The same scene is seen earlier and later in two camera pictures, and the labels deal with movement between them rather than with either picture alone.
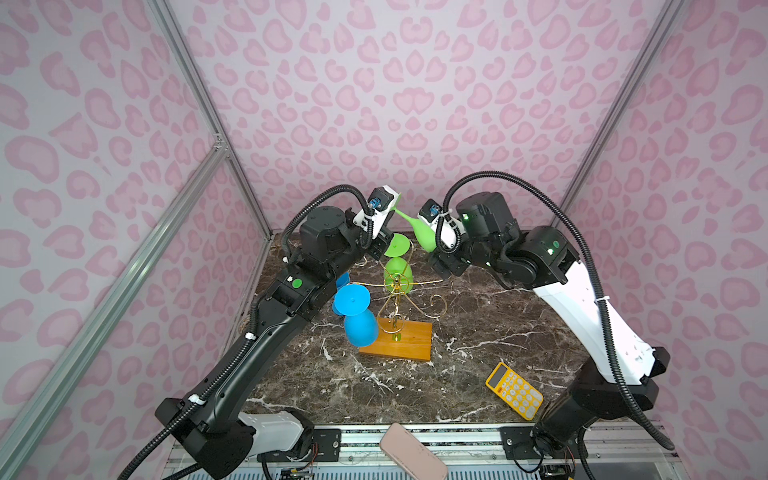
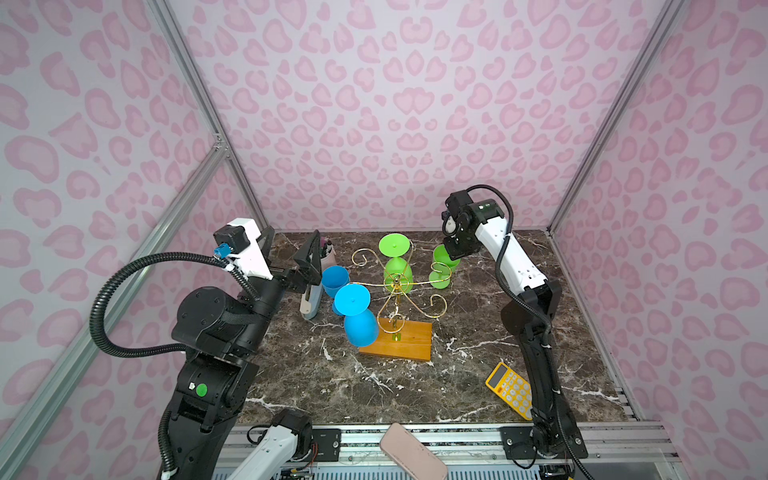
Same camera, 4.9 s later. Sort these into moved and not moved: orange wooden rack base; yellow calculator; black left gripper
Moved: black left gripper
Not moved: yellow calculator; orange wooden rack base
